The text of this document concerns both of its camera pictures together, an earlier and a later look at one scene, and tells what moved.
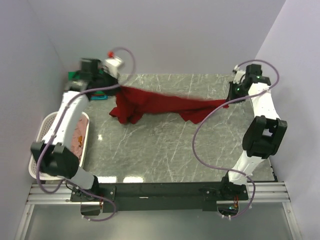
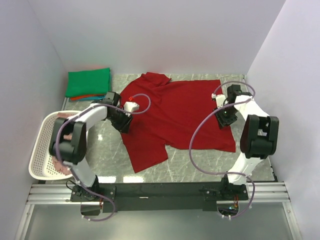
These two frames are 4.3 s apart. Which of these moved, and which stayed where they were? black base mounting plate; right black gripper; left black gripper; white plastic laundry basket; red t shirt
Moved: left black gripper; right black gripper; red t shirt
Stayed: black base mounting plate; white plastic laundry basket
